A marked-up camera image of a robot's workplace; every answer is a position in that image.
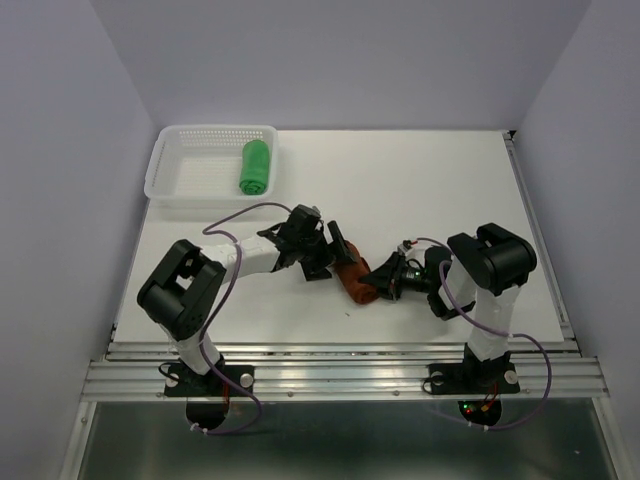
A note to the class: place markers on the green microfibre towel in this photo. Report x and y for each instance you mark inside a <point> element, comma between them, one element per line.
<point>255,170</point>

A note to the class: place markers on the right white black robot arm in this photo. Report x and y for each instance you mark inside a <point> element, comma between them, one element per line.
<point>478,278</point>

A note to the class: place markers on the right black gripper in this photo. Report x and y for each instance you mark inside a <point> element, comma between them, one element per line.
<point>386,277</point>

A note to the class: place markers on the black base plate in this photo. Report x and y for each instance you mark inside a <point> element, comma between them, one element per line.
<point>455,379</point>
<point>181,382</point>

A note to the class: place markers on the brown microfibre towel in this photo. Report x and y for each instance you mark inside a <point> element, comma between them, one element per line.
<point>350,274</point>

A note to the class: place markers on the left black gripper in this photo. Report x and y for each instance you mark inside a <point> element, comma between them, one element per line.
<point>314,270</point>

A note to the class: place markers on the white perforated plastic basket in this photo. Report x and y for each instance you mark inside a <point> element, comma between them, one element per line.
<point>200,165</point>

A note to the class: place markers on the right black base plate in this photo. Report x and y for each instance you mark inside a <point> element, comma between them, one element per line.
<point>455,379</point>

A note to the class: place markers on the aluminium mounting rail frame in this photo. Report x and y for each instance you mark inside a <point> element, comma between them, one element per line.
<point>342,385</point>

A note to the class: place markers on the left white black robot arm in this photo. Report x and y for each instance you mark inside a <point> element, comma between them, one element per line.
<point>180,294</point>

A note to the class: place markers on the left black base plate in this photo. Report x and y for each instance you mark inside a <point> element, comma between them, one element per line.
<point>181,382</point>

